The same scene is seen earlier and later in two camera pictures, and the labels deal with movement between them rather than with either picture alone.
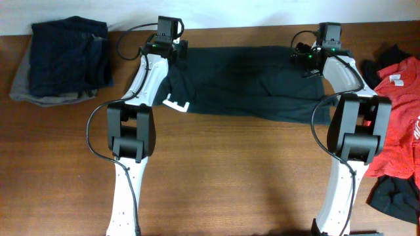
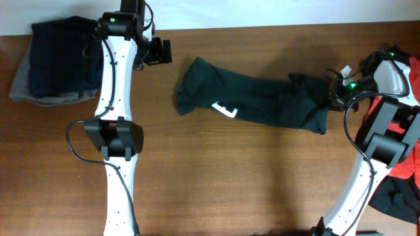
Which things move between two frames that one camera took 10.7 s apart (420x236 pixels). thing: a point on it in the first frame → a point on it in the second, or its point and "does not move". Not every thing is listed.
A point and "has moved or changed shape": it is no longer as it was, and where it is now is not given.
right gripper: x=299 y=54 → x=336 y=98
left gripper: x=183 y=52 → x=158 y=56
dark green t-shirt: x=254 y=81 has moved or changed shape
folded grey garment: x=22 y=92 does not move
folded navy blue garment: x=69 y=56 does not move
